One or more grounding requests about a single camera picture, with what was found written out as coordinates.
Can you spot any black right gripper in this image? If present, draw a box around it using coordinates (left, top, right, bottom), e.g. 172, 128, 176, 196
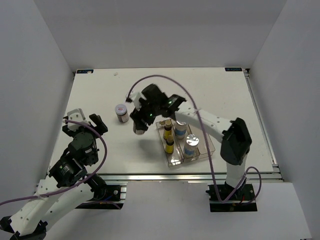
130, 96, 161, 131

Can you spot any yellow label sauce bottle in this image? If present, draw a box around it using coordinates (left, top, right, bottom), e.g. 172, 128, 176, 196
163, 119, 172, 140

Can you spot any blue label sesame shaker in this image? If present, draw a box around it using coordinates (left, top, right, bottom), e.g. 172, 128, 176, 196
182, 133, 200, 160
174, 121, 187, 139

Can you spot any brown spice jar white lid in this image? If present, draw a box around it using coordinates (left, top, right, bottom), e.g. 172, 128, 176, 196
132, 123, 146, 135

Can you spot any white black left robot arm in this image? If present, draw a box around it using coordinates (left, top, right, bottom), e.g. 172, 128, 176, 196
0, 109, 108, 240

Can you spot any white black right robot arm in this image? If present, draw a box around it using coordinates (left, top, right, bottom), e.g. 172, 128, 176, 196
126, 84, 252, 200

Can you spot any clear acrylic three-compartment organizer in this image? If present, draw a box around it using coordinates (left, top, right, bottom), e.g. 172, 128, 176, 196
156, 119, 215, 167

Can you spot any blue table corner sticker left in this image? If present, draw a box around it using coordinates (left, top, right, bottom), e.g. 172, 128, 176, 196
76, 69, 94, 74

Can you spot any blue table corner sticker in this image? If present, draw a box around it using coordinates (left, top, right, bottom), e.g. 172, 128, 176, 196
76, 69, 94, 74
224, 67, 243, 72

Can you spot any blue table corner sticker right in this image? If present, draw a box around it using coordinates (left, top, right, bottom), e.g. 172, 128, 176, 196
224, 67, 243, 72

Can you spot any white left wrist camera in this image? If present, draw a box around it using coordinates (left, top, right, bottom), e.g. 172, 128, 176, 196
64, 108, 89, 132

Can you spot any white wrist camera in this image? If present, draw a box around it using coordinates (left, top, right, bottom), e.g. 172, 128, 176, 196
64, 108, 89, 132
125, 91, 144, 111

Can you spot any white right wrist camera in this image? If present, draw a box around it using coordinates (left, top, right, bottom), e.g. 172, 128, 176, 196
125, 91, 144, 111

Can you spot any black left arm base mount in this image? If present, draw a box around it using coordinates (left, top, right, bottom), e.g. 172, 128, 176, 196
76, 182, 127, 210

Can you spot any aluminium table front rail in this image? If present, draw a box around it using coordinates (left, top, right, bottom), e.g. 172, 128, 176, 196
100, 172, 283, 181

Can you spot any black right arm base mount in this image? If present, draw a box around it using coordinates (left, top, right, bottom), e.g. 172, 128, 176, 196
205, 184, 258, 213

